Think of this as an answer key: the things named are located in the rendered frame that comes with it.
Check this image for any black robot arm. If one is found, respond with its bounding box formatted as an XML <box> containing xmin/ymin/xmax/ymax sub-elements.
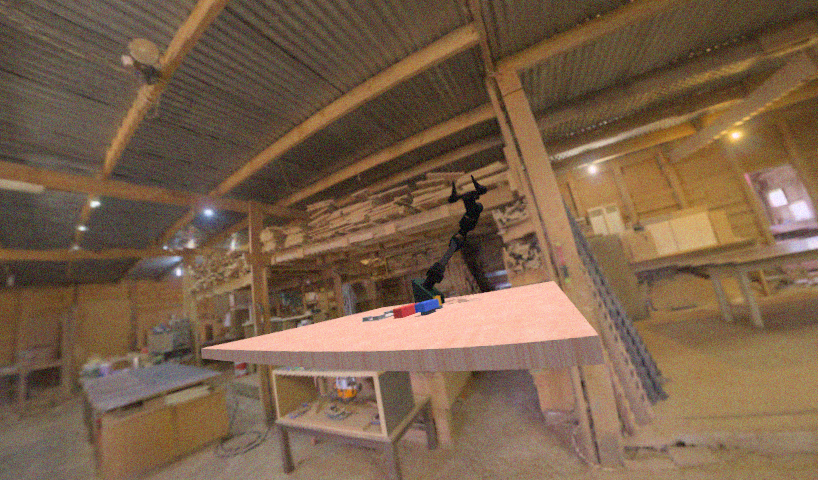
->
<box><xmin>420</xmin><ymin>203</ymin><xmax>483</xmax><ymax>292</ymax></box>

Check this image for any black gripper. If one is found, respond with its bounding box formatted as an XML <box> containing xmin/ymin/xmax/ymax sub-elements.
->
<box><xmin>448</xmin><ymin>175</ymin><xmax>487</xmax><ymax>210</ymax></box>

